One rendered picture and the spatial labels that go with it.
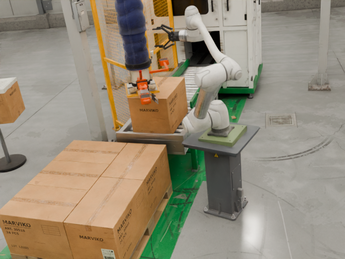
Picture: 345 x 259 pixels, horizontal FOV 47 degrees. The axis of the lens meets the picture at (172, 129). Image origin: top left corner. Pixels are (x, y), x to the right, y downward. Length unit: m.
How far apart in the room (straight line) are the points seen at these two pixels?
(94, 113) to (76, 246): 2.15
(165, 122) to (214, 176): 0.74
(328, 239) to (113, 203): 1.72
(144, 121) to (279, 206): 1.49
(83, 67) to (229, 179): 2.21
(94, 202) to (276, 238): 1.50
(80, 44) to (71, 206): 2.08
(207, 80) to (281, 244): 1.50
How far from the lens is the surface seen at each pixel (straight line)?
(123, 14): 3.41
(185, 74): 5.62
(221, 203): 3.64
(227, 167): 3.39
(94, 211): 3.06
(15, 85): 4.96
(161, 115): 3.81
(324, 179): 4.22
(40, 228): 3.23
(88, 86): 4.80
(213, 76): 2.67
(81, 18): 4.58
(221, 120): 3.25
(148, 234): 3.54
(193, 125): 3.14
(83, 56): 4.69
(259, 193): 3.96
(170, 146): 3.85
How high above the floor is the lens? 2.31
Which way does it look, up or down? 26 degrees down
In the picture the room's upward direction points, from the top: 7 degrees counter-clockwise
